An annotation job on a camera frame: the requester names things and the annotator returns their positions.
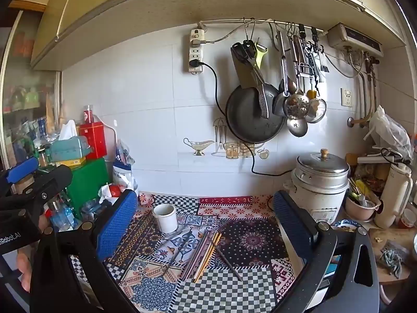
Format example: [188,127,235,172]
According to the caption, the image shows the perforated steel skimmer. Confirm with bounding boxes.
[283,34,311,120]

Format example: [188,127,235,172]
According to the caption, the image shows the glass door cabinet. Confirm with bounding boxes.
[0,8,64,173]

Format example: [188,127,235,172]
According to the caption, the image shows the green peeler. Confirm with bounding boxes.
[255,43,268,70]

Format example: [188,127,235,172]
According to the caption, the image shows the patchwork printed cloth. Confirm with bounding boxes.
[70,194,313,313]

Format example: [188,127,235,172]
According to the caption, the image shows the yellow wall cabinet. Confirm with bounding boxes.
[31,0,406,70]

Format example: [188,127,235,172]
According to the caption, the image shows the wooden board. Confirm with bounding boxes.
[368,226,417,282]

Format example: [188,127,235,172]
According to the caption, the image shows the steel wire utensil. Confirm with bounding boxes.
[297,61,316,79]

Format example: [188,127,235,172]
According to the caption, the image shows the clear plastic bag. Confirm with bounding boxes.
[364,105,413,160]

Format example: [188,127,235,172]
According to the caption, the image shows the yellow box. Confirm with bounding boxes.
[55,156,87,167]

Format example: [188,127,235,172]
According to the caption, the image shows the red tin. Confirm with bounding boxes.
[79,122,107,160]

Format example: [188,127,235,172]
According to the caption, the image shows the black scissors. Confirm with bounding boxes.
[232,39,258,64]

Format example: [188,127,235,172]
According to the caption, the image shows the steel pot lid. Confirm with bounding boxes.
[296,149,350,183]

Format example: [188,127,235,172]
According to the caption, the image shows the pink bowl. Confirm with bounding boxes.
[345,196,382,221]

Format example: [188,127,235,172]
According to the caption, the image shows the blue white plastic bag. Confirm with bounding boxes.
[112,139,139,198]

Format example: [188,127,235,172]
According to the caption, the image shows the grey green scrubbing cloth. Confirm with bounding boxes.
[379,248,404,278]

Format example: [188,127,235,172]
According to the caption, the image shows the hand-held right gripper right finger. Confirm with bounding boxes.
[273,191,381,313]

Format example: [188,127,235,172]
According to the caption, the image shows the white rice cooker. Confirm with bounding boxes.
[283,166,351,225]

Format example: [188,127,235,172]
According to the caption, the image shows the black frying pan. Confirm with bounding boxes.
[225,83,286,144]

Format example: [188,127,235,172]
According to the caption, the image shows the steel ladle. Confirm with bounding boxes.
[272,30,290,117]

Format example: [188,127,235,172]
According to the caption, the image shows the patterned plate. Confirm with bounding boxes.
[334,219,364,232]

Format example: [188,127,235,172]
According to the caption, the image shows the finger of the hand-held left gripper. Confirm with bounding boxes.
[10,165,73,217]
[0,156,40,196]

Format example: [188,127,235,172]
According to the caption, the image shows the steel serving spoon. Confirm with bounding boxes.
[287,117,309,137]

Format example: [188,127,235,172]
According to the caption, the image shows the green box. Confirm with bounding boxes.
[67,158,109,219]

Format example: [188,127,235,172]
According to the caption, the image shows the teal tissue box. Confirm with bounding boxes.
[49,120,92,162]

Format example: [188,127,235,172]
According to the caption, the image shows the bunch of colourful chopsticks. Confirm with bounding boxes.
[162,226,223,284]

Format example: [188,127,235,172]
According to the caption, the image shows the kitchenware wall decal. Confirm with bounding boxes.
[183,117,269,160]

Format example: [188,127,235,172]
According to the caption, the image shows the white cup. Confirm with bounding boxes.
[152,203,178,233]

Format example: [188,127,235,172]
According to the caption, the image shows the mesh strainer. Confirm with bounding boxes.
[305,97,327,124]

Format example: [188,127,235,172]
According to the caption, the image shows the white thermos jug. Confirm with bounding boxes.
[374,162,414,229]

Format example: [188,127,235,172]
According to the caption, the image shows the metal hanging rail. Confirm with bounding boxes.
[199,19,328,35]

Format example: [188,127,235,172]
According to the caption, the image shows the person's left hand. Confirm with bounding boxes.
[16,213,51,292]

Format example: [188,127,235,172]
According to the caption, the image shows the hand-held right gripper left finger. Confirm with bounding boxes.
[29,189,139,313]

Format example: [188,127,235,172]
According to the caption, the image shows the black power cable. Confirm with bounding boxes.
[194,59,295,211]

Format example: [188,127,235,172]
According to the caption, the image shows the white power strip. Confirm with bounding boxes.
[188,28,206,74]

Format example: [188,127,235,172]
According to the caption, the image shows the blue box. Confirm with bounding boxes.
[321,254,342,287]

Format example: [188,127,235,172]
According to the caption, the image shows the glass bottle with blue label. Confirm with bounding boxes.
[47,199,77,232]

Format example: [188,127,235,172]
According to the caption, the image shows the white water heater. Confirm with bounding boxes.
[327,23,383,54]

